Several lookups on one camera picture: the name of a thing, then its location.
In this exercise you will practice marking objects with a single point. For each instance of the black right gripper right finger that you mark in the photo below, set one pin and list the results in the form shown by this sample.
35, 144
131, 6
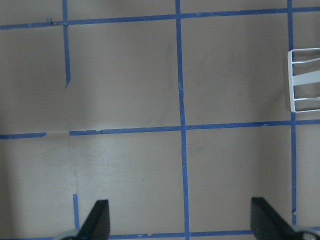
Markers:
267, 224

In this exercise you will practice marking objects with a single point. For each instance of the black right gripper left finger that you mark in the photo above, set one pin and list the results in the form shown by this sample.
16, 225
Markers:
97, 224

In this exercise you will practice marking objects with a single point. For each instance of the white wire cup rack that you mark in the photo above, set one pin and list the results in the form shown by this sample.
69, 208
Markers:
311, 77

